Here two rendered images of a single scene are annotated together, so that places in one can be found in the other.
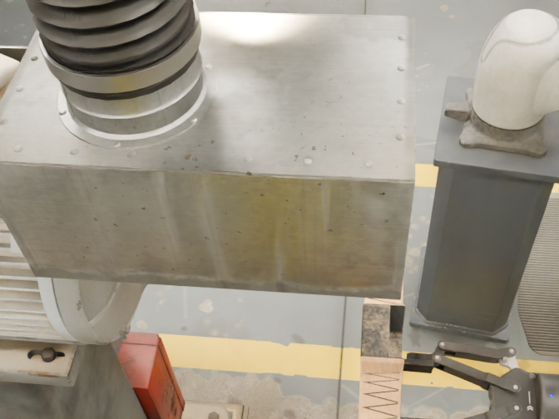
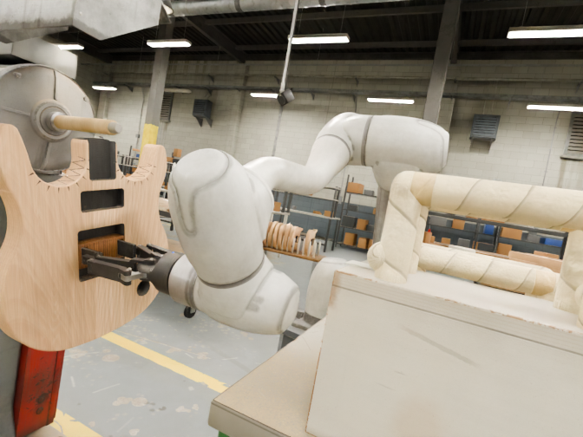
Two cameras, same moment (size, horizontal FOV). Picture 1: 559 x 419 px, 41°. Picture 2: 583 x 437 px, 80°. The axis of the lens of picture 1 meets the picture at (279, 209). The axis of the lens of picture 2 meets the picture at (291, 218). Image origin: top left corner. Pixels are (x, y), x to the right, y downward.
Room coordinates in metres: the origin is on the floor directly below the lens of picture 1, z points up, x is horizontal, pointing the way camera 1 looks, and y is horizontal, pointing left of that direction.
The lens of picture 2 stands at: (-0.18, -0.63, 1.16)
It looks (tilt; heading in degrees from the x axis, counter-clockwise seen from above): 3 degrees down; 13
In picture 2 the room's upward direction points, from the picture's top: 10 degrees clockwise
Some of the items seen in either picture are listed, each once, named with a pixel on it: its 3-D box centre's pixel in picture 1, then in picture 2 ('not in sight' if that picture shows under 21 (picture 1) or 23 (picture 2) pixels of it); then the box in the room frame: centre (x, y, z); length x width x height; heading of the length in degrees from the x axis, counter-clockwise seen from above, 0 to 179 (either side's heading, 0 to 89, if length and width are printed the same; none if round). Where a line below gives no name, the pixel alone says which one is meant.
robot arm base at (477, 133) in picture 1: (497, 113); (318, 319); (1.15, -0.49, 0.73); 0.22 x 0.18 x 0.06; 72
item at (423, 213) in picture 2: not in sight; (409, 232); (0.27, -0.67, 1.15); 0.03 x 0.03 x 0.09
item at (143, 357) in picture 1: (108, 382); (22, 361); (0.72, 0.38, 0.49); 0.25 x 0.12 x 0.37; 79
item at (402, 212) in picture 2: not in sight; (398, 233); (0.19, -0.65, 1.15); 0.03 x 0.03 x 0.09
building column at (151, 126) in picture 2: not in sight; (153, 111); (8.73, 6.04, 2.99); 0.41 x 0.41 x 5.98; 79
